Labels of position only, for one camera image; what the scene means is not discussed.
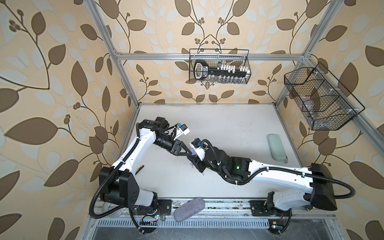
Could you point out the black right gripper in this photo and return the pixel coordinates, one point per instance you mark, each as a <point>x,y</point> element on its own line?
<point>197,162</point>

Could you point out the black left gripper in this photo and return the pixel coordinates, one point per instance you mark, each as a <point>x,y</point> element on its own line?
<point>177,147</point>

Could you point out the purple round charging case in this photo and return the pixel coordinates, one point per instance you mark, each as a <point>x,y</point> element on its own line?
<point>194,152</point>

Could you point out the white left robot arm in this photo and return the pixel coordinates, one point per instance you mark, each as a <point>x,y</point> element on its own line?
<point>118,188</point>

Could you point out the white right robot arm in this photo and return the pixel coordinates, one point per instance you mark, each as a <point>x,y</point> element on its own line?
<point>313,186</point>

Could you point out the grey felt glasses case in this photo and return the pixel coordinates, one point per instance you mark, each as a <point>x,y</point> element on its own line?
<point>189,209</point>

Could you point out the yellow black utility knife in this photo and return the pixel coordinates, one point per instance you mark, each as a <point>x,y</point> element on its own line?
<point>139,169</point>

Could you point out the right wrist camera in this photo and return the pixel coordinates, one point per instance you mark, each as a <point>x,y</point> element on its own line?
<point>197,144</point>

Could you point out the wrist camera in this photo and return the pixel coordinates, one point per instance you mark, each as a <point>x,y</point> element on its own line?
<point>182,129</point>
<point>197,144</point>

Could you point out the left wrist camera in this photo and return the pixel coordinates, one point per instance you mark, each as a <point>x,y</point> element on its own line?
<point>182,129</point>

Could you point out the black socket holder rail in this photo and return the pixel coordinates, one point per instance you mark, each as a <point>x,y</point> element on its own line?
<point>219,72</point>

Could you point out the black wire basket back wall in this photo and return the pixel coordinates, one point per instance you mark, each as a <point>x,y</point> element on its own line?
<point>225,56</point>

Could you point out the black wire basket wall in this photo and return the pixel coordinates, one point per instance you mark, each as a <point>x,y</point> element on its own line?
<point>326,103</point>
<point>225,56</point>

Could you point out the black wire basket right wall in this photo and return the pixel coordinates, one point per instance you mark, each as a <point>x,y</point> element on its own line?
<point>326,103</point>

